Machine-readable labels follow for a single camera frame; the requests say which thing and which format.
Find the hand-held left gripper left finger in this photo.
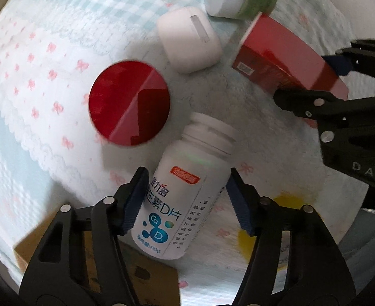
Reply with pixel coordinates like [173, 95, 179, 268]
[19, 166, 150, 306]

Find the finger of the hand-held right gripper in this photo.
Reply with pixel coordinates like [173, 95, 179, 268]
[322, 39, 375, 85]
[273, 88, 375, 125]

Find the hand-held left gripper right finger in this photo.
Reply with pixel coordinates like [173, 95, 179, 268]
[226, 167, 357, 306]

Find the red rectangular box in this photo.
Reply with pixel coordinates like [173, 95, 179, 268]
[231, 13, 349, 101]

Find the white pill bottle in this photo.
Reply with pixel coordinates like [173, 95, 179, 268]
[131, 113, 238, 260]

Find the brown cardboard box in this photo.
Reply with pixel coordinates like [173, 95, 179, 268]
[13, 210, 181, 306]

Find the red round lid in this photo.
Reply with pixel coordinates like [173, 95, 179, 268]
[89, 59, 170, 147]

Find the white earbuds case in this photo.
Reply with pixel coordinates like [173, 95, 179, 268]
[157, 8, 223, 73]

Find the bow-print blanket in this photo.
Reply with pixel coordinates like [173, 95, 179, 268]
[0, 0, 375, 306]

